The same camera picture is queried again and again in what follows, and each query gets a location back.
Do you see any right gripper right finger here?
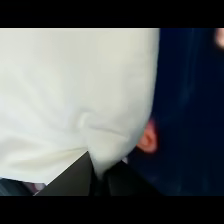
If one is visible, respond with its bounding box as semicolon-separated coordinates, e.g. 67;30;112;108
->
99;160;162;197

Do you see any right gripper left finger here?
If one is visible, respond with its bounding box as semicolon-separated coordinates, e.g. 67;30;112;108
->
34;151;93;197

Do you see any cream T-shirt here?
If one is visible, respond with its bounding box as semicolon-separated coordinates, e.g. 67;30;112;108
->
0;28;161;186

